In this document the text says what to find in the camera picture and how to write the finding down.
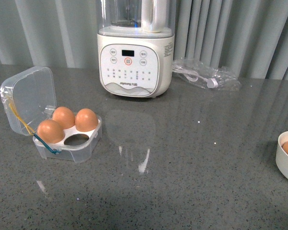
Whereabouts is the brown egg back left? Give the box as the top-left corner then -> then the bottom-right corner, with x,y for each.
52,106 -> 75,129

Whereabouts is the blue rubber band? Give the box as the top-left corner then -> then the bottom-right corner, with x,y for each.
33,133 -> 61,155

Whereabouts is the white blender appliance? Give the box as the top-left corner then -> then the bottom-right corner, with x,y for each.
96,0 -> 176,98

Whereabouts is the clear plastic bag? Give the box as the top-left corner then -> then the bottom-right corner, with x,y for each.
172,58 -> 241,91

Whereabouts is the white power cable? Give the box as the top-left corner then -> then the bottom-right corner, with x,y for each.
172,66 -> 218,89

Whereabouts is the brown egg back right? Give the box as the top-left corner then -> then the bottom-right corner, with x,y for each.
75,108 -> 98,132

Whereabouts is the yellow rubber band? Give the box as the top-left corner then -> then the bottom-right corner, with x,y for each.
9,99 -> 36,136

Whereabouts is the white round bowl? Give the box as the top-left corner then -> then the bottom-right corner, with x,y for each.
276,131 -> 288,179

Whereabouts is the clear plastic egg box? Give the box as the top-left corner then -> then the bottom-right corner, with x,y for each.
0,67 -> 102,163

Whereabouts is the brown egg front left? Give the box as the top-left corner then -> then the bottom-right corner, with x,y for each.
37,119 -> 65,144

